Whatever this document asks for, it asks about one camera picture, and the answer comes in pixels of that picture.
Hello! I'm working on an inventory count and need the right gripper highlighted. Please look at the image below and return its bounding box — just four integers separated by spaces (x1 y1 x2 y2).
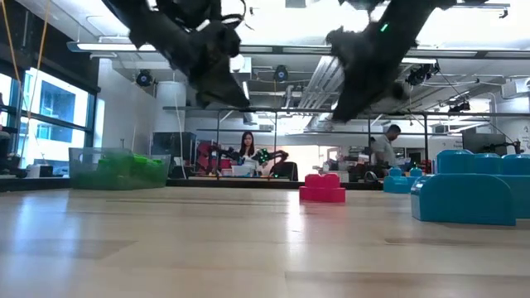
325 16 419 123

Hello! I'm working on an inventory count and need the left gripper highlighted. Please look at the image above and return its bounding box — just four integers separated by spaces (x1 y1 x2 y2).
165 20 252 109

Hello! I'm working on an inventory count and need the red toy building block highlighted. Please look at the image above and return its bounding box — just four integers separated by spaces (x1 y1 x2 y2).
298 172 347 204

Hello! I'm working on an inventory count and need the green toy building block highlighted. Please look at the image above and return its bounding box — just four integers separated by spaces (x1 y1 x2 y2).
131 153 166 177
95 153 134 188

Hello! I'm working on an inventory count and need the long blue toy building block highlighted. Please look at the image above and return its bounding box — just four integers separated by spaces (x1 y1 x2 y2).
474 151 530 219

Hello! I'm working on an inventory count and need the person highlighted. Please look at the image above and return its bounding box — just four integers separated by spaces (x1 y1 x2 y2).
370 123 402 169
236 131 261 166

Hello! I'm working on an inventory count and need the black round ceiling device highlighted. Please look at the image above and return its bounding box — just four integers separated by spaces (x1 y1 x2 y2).
135 69 154 88
272 65 290 83

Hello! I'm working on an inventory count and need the red equipment cart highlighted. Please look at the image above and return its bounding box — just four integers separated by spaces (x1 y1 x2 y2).
196 142 233 171

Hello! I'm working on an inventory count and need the black background monitor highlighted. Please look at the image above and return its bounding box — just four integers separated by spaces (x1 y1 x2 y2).
151 132 198 167

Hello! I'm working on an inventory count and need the white background bin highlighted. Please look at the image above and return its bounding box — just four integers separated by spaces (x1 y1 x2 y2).
230 163 258 178

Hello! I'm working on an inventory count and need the black office chair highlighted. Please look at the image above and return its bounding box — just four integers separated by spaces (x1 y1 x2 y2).
271 161 299 182

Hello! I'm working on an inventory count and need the dark monitor screen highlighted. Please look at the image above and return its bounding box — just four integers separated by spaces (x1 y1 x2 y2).
462 132 509 156

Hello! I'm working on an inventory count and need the long ceiling light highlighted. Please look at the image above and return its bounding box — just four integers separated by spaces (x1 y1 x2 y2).
65 40 158 54

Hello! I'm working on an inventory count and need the clear grey plastic bin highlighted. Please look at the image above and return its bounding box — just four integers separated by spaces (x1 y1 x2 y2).
68 147 171 191

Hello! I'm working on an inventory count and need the white box device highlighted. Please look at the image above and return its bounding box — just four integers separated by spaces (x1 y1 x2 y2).
25 163 54 179

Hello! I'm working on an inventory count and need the black overhead camera cluster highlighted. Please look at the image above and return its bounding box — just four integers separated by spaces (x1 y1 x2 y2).
404 61 441 87

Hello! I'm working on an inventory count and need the white hanging cable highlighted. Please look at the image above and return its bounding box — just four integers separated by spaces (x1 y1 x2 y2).
172 94 186 180

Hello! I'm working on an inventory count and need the black background rig frame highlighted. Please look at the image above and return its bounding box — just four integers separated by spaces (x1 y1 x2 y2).
214 107 530 185

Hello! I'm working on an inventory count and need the black aluminium table frame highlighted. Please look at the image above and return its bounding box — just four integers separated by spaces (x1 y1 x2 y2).
0 176 384 193

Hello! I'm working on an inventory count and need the yellow hanging cable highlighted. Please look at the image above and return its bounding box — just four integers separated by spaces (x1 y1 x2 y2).
19 0 51 167
1 0 21 84

